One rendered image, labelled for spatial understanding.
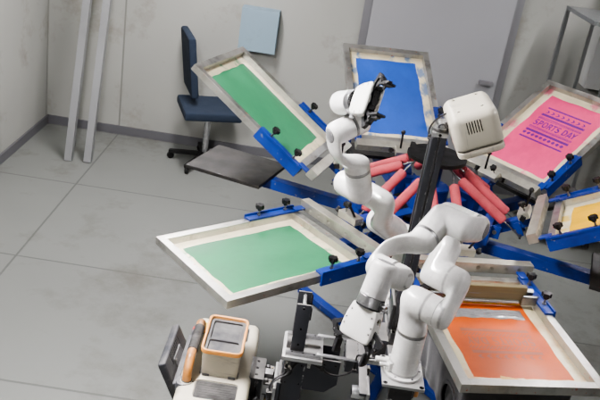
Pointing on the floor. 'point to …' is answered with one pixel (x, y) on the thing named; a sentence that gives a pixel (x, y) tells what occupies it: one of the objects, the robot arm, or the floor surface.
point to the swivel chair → (204, 105)
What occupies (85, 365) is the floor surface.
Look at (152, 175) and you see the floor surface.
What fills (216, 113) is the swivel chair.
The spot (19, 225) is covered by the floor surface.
